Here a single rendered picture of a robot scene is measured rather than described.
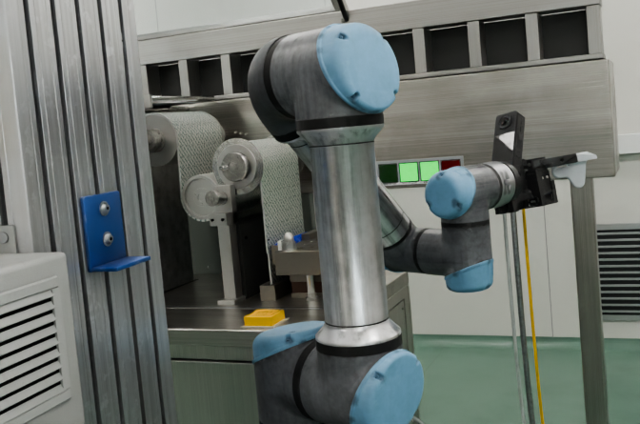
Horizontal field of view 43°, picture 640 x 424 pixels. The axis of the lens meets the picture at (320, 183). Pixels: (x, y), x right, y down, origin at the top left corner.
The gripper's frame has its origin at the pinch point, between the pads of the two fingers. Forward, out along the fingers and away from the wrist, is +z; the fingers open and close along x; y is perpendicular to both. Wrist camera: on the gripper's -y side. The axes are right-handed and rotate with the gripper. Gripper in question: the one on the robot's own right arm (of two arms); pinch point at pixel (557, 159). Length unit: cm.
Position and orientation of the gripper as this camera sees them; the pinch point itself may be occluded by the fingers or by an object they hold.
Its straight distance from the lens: 152.0
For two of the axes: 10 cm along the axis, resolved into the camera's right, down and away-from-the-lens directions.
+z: 7.1, -1.1, 6.9
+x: 6.8, -1.4, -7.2
